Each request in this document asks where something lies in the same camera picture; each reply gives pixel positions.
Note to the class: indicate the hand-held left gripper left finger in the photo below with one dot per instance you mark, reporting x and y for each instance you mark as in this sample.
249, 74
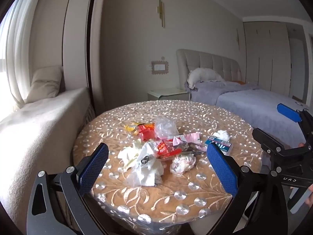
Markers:
94, 169

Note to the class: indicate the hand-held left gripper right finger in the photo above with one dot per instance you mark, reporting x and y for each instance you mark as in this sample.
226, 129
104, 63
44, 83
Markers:
221, 169

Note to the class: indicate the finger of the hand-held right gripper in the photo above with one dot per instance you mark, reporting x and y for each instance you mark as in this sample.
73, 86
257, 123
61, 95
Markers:
266, 139
289, 113

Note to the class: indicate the pink white toothpaste tube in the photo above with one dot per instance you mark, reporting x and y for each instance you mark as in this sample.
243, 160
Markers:
190, 137

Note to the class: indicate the person's right hand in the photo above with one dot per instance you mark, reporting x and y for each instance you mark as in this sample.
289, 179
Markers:
310, 194

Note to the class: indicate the blue white small box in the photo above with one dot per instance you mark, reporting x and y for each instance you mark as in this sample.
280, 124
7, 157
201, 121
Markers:
220, 145

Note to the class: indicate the crumpled white tissue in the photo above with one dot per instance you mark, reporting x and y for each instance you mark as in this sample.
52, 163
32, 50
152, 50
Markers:
221, 135

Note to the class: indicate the crumpled printed wrapper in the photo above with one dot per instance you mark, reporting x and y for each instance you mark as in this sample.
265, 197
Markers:
182, 164

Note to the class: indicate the crumpled white plastic bag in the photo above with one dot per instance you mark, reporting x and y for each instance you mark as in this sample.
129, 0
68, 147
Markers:
144, 164

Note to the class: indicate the beige wardrobe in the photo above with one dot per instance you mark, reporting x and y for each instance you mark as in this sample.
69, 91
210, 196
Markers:
269, 58

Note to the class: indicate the red snack wrapper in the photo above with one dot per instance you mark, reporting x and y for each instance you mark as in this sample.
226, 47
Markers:
165, 149

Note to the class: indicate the orange cloth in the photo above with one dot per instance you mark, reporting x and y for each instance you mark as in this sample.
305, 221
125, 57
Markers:
239, 82

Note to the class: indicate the beige embroidered tablecloth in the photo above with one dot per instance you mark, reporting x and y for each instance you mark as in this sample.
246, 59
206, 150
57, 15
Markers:
146, 200

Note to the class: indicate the plastic bottle red yellow label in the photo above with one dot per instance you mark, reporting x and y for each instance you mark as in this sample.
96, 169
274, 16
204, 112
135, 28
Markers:
145, 131

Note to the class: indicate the beige window seat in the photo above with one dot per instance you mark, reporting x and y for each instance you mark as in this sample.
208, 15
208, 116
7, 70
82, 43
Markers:
36, 132

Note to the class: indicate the clear plastic bag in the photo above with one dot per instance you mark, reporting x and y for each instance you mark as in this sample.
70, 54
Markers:
165, 126

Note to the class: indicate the white pillow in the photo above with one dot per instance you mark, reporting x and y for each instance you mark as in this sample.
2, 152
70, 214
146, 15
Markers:
203, 76

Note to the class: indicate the white nightstand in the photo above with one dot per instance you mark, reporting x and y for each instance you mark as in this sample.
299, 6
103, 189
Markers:
166, 93

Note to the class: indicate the beige padded headboard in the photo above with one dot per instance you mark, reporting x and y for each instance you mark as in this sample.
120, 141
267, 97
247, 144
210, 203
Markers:
207, 61

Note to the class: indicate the beige cushion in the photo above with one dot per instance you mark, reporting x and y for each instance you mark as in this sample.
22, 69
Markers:
45, 83

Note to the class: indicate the white curtain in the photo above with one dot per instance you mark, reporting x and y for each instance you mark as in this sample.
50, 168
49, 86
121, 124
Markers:
17, 53

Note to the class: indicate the gold wall decoration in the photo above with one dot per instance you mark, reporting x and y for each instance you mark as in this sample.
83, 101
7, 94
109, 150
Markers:
238, 38
160, 9

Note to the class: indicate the framed wall switch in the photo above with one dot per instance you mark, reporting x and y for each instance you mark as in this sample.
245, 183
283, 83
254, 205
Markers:
159, 67

